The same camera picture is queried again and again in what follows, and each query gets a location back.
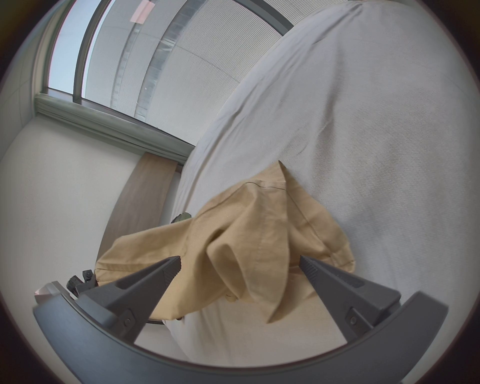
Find tan shorts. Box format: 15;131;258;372
94;160;356;324

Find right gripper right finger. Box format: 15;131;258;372
299;255;402;343

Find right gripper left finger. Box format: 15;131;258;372
79;256;182;343

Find grey-green curtain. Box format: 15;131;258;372
34;93;196;166

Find bed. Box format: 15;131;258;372
101;0;480;370

